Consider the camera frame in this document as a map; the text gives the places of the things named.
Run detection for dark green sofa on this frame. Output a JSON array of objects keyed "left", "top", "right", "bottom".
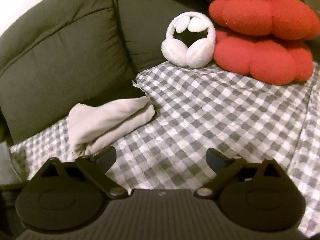
[{"left": 0, "top": 0, "right": 320, "bottom": 145}]

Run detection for upper red flower cushion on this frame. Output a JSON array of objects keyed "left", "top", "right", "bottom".
[{"left": 209, "top": 0, "right": 319, "bottom": 40}]

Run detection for red flower cushion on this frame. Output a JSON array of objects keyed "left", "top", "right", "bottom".
[
  {"left": 209, "top": 0, "right": 319, "bottom": 40},
  {"left": 214, "top": 29, "right": 313, "bottom": 85}
]

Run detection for lower red flower cushion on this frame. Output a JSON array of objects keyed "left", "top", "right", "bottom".
[{"left": 214, "top": 29, "right": 313, "bottom": 85}]

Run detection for cream sweatshirt with bear print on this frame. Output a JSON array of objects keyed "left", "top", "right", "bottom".
[{"left": 68, "top": 81, "right": 156, "bottom": 156}]

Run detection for white fluffy earmuffs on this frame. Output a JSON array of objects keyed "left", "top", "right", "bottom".
[{"left": 161, "top": 11, "right": 216, "bottom": 68}]

